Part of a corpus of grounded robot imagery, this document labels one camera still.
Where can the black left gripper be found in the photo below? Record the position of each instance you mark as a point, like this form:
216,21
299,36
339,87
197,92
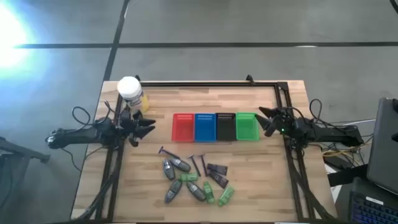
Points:
126,124

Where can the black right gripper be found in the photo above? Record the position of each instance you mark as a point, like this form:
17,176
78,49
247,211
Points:
284,123

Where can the black disposable razor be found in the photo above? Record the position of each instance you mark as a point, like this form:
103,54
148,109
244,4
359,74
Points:
170,152

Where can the blue disposable razor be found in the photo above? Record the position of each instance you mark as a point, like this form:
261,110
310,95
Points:
203,165
195,166

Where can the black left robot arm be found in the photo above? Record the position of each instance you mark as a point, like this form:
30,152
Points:
77,133

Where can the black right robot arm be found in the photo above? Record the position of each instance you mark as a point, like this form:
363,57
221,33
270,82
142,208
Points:
329,132

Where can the green plastic basket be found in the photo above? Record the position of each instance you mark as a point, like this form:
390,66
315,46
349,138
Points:
247,129

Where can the red plastic basket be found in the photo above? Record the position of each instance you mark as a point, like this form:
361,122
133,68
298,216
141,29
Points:
183,130

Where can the Lysol wipes canister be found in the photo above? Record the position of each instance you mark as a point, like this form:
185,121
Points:
130,90

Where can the black plastic basket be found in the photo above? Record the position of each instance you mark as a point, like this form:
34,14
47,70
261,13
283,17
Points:
226,130

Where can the blue plastic basket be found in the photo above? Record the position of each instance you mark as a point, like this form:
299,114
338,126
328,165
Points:
205,130

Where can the dark navy toiletry tube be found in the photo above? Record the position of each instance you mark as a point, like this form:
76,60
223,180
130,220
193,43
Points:
217,169

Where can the grey laptop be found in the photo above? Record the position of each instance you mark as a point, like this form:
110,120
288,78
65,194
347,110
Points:
384,149

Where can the black metal stand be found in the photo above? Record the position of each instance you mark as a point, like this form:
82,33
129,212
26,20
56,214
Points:
25,151

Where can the computer keyboard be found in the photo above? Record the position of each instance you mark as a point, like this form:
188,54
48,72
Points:
370,211

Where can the black aluminium table frame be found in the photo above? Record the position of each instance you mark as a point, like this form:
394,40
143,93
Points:
202,84

